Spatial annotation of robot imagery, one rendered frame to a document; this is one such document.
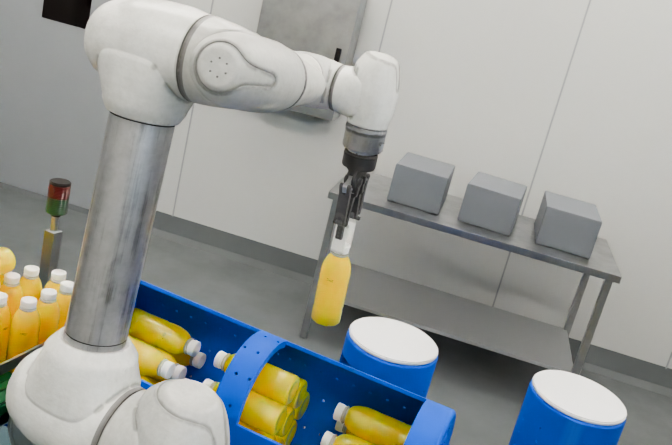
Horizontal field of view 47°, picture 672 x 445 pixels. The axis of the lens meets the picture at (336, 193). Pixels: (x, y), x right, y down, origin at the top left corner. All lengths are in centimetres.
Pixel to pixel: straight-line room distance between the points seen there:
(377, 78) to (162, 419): 79
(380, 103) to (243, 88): 59
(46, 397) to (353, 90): 82
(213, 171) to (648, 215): 285
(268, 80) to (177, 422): 52
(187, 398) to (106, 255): 25
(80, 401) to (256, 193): 411
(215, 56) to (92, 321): 47
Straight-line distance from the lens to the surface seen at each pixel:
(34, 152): 596
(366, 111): 160
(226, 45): 105
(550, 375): 250
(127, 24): 117
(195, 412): 122
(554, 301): 524
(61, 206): 245
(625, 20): 495
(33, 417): 136
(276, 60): 110
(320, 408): 191
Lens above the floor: 204
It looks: 16 degrees down
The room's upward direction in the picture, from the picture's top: 14 degrees clockwise
